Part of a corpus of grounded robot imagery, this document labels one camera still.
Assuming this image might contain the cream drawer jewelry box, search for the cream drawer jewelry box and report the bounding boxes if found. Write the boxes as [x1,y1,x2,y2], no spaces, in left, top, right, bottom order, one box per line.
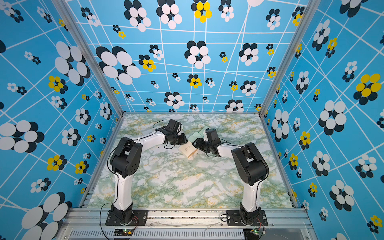
[179,142,198,159]

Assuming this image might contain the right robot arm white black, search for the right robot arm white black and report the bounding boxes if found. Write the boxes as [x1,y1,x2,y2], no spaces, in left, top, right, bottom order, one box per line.
[193,138,269,213]

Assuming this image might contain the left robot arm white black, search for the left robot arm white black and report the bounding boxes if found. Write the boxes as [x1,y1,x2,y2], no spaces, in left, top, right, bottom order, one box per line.
[110,132,188,211]

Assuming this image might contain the mint jewelry box middle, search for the mint jewelry box middle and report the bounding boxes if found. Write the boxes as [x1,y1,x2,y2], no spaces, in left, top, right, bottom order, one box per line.
[190,132,206,142]

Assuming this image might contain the mint jewelry box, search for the mint jewelry box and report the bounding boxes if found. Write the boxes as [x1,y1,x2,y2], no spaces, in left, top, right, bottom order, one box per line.
[190,132,206,142]
[199,126,209,136]

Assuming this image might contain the mint jewelry box far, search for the mint jewelry box far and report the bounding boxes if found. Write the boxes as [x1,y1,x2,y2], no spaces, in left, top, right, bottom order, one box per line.
[199,126,209,136]

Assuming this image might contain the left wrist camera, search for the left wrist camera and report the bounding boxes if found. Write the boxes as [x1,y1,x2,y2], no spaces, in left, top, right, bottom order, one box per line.
[165,119,182,134]

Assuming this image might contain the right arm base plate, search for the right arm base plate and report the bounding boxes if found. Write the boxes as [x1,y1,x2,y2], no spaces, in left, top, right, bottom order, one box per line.
[226,210,269,227]

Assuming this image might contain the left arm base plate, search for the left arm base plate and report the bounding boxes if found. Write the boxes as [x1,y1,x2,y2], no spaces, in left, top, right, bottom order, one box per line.
[106,210,149,227]

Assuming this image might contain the aluminium front rail frame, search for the aluminium front rail frame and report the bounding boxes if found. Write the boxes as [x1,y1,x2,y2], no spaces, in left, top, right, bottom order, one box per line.
[57,208,318,240]

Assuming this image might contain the left aluminium corner post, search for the left aluminium corner post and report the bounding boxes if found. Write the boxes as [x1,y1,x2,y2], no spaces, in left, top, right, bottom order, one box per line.
[52,1,124,117]

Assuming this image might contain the aluminium corner post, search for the aluminium corner post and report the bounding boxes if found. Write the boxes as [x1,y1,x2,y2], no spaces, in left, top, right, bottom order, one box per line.
[52,1,124,117]
[260,0,321,117]

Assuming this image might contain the right aluminium corner post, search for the right aluminium corner post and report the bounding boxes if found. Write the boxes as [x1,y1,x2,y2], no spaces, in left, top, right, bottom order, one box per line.
[260,0,321,117]

